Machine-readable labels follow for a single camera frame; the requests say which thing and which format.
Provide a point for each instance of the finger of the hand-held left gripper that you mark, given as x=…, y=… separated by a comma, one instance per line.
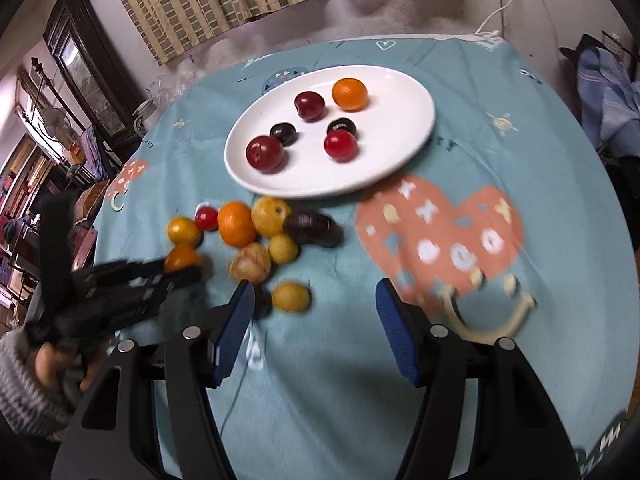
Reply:
x=135, y=269
x=175, y=277

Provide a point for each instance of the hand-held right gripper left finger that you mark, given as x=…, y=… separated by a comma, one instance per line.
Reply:
x=235, y=330

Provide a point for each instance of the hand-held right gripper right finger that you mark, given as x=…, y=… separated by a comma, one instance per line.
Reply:
x=400, y=335

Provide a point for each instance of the orange kumquat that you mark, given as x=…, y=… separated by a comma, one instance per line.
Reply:
x=182, y=256

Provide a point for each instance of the yellow-orange kumquat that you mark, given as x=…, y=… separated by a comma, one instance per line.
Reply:
x=183, y=230

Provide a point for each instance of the small yellow plum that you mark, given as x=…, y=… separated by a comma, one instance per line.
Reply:
x=291, y=296
x=283, y=248

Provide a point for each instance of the small red cherry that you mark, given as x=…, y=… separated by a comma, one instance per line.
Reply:
x=206, y=218

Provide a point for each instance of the brown walnut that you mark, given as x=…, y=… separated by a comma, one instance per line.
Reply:
x=249, y=263

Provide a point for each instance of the orange tangerine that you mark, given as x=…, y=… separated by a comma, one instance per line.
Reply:
x=350, y=94
x=236, y=223

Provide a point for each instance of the large yellow plum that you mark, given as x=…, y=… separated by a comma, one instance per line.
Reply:
x=270, y=216

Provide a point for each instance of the large dark purple plum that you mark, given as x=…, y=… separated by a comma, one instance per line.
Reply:
x=312, y=228

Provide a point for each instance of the white oval plate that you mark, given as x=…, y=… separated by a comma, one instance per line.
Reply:
x=390, y=125

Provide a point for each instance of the person's left forearm grey sleeve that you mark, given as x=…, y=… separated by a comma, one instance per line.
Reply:
x=20, y=390

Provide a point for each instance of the person's left hand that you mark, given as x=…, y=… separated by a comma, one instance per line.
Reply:
x=47, y=365

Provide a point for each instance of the brown wooden box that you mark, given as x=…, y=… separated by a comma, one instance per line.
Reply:
x=92, y=197

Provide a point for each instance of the purple cloth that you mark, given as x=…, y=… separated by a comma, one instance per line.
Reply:
x=92, y=146

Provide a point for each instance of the blue printed tablecloth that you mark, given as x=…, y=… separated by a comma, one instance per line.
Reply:
x=325, y=410

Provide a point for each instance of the red plum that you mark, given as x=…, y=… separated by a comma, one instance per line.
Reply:
x=310, y=106
x=341, y=146
x=265, y=153

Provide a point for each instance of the dark wooden framed cabinet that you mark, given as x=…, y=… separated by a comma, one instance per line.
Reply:
x=85, y=60

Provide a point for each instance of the clear plastic bag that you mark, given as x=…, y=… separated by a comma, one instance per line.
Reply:
x=167, y=87

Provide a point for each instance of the light blue cloth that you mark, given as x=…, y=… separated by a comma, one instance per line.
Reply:
x=607, y=95

